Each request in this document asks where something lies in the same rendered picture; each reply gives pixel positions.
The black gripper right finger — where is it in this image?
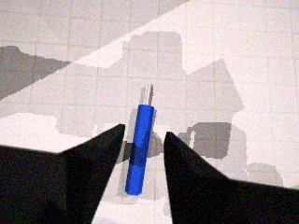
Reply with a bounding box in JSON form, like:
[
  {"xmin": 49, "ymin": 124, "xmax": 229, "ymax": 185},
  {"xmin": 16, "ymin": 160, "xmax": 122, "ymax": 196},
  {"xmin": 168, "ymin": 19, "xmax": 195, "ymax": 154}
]
[{"xmin": 164, "ymin": 132, "xmax": 299, "ymax": 224}]

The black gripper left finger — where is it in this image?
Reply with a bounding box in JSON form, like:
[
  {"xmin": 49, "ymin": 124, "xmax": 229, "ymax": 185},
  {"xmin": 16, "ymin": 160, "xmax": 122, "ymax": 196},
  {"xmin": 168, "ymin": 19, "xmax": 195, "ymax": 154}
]
[{"xmin": 0, "ymin": 123, "xmax": 125, "ymax": 224}]

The blue stylus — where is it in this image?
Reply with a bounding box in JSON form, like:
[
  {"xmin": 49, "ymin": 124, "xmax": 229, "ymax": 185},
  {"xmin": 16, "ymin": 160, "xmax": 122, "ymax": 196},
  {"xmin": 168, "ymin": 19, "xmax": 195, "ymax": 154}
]
[{"xmin": 125, "ymin": 82, "xmax": 154, "ymax": 195}]

